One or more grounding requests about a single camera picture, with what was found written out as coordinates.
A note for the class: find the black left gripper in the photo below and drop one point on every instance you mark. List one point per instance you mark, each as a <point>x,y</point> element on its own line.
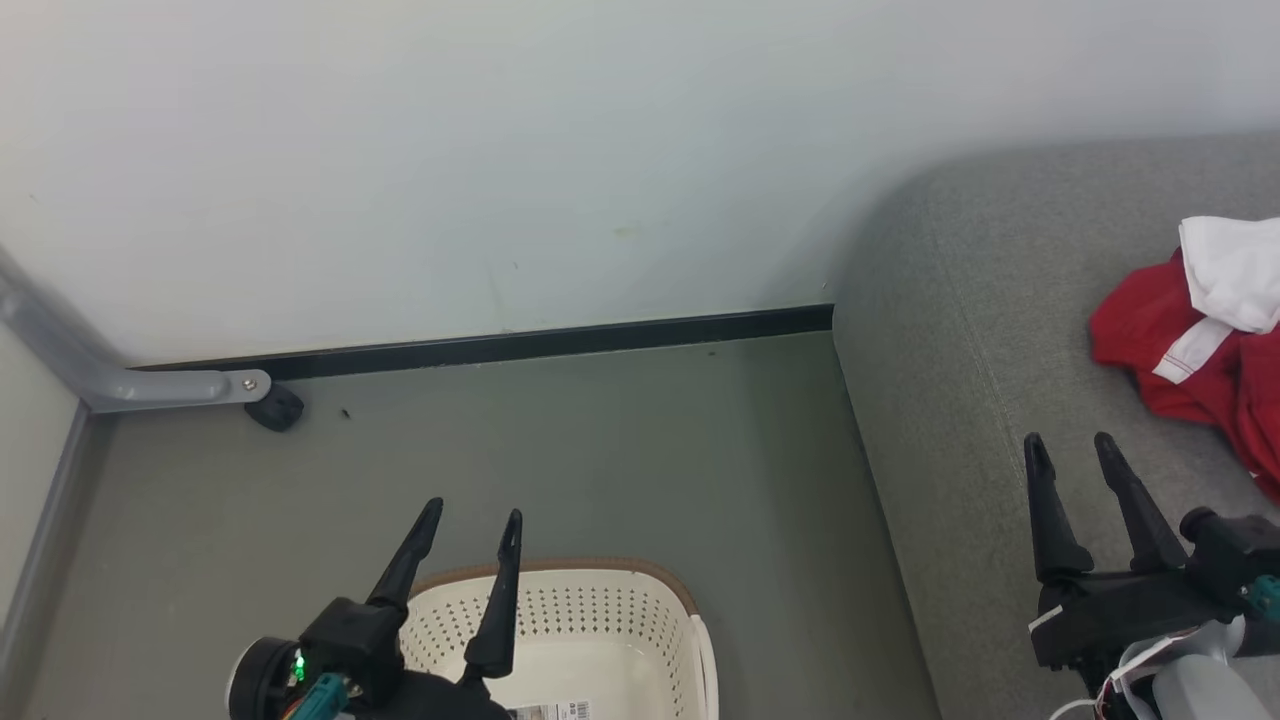
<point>440,700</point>

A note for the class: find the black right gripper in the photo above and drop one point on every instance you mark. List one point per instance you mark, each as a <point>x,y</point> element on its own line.
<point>1110,620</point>

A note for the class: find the red and white garment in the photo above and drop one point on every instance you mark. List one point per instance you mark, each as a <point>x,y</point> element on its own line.
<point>1200,370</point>

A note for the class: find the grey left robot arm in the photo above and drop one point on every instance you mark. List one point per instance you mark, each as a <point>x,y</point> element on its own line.
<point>255,680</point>

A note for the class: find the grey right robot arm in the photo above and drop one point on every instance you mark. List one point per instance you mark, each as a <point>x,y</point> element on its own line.
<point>1210,690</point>

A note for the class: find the beige perforated laundry basket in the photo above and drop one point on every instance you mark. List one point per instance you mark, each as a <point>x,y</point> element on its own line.
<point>600,620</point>

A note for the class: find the white barcode label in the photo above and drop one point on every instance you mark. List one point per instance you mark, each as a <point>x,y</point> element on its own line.
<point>550,711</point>

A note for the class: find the grey fabric sofa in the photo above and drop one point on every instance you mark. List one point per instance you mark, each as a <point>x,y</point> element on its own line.
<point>980,400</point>

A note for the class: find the black baseboard strip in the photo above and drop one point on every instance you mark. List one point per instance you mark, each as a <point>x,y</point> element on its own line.
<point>500,345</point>

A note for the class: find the black rubber foot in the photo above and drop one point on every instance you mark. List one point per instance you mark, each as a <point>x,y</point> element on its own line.
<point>275,408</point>

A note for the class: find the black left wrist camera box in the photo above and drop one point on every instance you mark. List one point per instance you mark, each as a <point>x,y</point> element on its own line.
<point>350,640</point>

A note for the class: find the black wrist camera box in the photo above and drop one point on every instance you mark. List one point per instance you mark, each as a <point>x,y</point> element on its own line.
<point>350,640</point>
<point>1235,560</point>

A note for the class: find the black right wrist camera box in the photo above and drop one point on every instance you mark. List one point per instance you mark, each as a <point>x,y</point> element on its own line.
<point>1235,560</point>

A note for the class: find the grey metal bracket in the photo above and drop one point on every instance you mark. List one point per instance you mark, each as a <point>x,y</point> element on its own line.
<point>100,385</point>

